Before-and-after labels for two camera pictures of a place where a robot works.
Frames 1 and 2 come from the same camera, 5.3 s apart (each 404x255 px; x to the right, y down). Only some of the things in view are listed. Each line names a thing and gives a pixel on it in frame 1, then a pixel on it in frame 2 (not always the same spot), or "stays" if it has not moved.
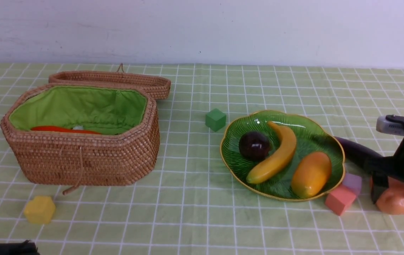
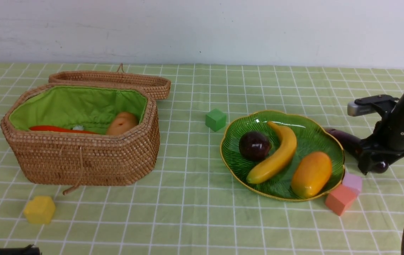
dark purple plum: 254,145 stays
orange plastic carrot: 59,129 stays
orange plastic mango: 311,174 stays
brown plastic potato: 398,199 → 123,122
